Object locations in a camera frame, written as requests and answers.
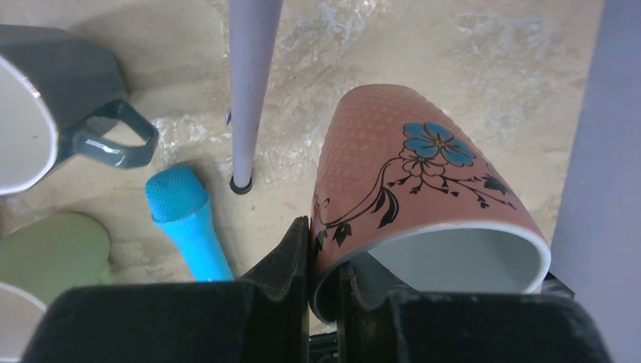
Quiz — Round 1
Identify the orange floral mug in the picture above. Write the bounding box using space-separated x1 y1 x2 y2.
310 84 551 325

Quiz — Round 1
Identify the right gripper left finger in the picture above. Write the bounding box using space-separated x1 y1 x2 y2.
22 217 309 362

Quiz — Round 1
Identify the light green mug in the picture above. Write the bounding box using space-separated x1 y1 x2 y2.
0 212 113 361

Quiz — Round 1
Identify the dark grey angular mug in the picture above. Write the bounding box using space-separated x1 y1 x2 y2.
1 24 159 195

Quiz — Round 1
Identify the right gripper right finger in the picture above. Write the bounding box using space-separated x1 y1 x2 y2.
336 255 611 362

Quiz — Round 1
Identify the blue toy microphone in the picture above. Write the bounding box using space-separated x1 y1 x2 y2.
144 166 234 282

